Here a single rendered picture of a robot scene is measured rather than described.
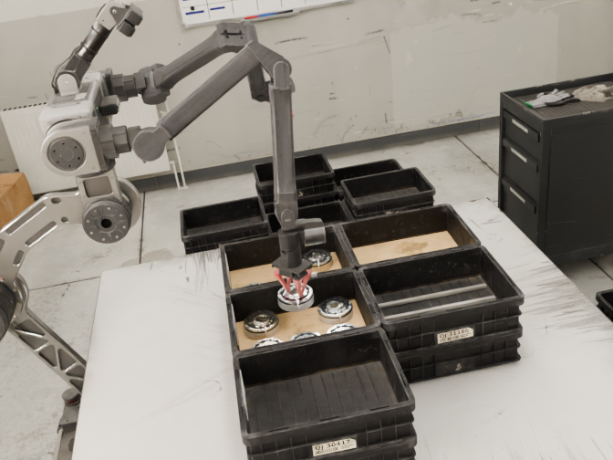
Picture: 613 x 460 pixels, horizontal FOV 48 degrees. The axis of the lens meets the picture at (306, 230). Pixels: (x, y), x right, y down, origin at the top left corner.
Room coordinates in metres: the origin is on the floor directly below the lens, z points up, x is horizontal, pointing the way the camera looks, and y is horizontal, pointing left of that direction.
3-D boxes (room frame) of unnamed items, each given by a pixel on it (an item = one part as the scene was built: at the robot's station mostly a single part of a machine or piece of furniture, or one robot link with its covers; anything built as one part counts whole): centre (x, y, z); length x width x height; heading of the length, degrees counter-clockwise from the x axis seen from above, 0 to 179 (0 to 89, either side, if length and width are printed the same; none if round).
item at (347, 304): (1.66, -0.05, 0.86); 0.10 x 0.10 x 0.01
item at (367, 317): (1.58, 0.05, 0.87); 0.40 x 0.30 x 0.11; 96
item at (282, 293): (1.65, 0.06, 0.93); 0.10 x 0.10 x 0.01
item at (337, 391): (1.28, 0.02, 0.87); 0.40 x 0.30 x 0.11; 96
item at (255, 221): (2.89, 0.38, 0.37); 0.40 x 0.30 x 0.45; 97
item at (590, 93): (3.11, -1.47, 0.88); 0.29 x 0.22 x 0.03; 97
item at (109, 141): (1.67, 0.46, 1.45); 0.09 x 0.08 x 0.12; 7
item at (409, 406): (1.28, 0.02, 0.92); 0.40 x 0.30 x 0.02; 96
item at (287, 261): (1.65, 0.05, 1.05); 0.10 x 0.07 x 0.07; 50
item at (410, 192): (2.99, -0.41, 0.37); 0.40 x 0.30 x 0.45; 97
